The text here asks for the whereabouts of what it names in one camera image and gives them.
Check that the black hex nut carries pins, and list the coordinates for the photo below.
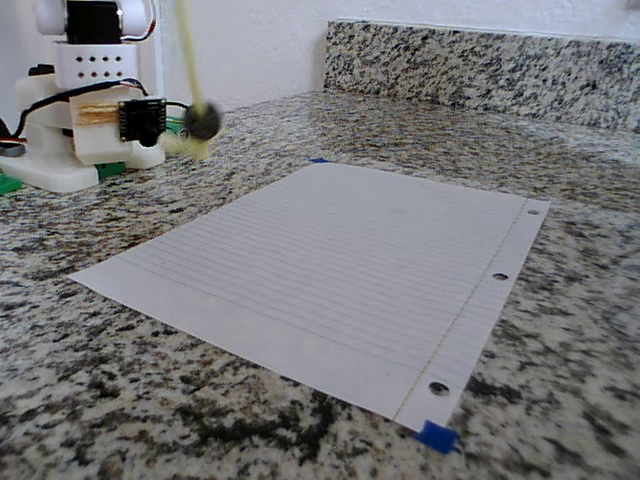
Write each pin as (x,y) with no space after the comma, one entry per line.
(209,122)

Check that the blue tape piece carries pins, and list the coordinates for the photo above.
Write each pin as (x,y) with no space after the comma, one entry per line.
(319,161)
(437,436)

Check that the lined white paper sheet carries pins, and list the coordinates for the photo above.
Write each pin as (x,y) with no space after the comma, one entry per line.
(400,280)

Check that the green circuit board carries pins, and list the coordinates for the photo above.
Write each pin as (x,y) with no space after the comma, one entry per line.
(175,126)

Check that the green table clamp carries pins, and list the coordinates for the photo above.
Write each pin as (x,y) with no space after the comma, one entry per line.
(9,185)
(110,170)

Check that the granite backsplash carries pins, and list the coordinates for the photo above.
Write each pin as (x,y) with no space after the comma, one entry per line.
(475,65)

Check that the light wooden spacer block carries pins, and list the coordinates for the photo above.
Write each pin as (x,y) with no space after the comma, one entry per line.
(97,114)

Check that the black camera circuit board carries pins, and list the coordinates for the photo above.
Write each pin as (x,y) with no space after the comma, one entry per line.
(142,120)

